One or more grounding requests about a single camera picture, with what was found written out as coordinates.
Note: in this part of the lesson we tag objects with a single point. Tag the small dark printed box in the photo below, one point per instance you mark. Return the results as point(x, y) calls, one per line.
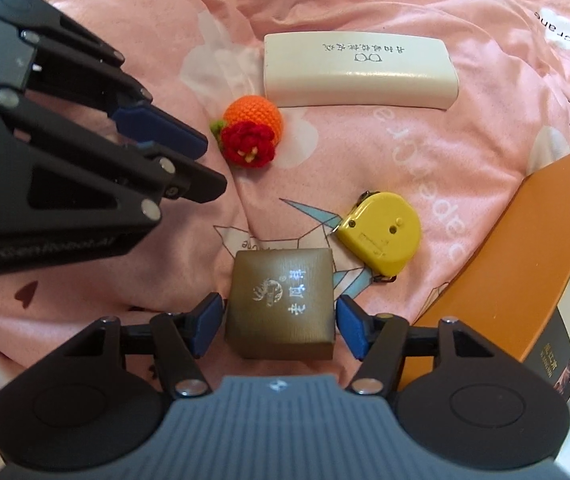
point(557, 355)

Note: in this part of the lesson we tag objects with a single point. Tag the crochet orange with red flower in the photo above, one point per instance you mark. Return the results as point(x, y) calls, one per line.
point(255, 125)

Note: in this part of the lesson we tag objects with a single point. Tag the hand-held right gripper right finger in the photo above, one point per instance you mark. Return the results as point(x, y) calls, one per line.
point(352, 322)

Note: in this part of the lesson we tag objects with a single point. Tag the dark square box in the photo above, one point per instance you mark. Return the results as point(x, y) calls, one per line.
point(280, 300)

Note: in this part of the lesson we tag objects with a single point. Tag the pink printed blanket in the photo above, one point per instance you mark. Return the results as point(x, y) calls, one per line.
point(390, 150)

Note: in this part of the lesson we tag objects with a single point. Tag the white glasses case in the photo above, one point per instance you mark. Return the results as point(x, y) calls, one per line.
point(355, 67)

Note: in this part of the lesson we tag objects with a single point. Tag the yellow tape measure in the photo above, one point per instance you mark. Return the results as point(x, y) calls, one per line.
point(382, 232)

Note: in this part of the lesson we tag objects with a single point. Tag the orange cardboard box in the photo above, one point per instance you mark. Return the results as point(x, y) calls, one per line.
point(495, 270)

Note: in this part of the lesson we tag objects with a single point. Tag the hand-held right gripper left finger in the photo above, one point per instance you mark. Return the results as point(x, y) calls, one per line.
point(207, 322)

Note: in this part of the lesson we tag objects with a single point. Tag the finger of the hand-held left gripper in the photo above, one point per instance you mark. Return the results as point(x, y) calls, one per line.
point(195, 185)
point(160, 127)

